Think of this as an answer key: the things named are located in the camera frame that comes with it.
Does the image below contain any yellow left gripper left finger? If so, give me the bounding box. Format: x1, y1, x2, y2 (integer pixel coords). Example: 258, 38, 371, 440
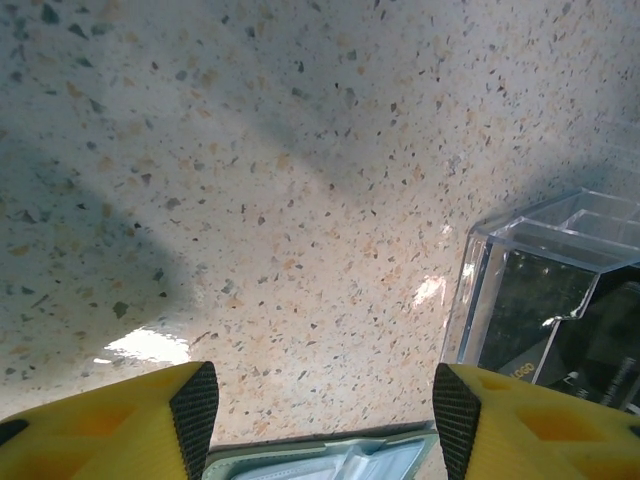
0, 360, 220, 480

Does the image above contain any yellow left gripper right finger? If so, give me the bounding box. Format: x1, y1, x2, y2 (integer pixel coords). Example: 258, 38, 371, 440
432, 362, 640, 480

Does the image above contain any clear acrylic card box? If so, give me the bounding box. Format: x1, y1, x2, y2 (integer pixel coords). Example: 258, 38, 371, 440
439, 187, 640, 416

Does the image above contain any green leather card holder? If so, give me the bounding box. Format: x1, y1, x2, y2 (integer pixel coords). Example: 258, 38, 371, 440
202, 422, 441, 480

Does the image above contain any black credit card gold print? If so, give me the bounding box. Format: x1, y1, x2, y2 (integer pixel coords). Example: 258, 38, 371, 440
477, 249, 640, 416

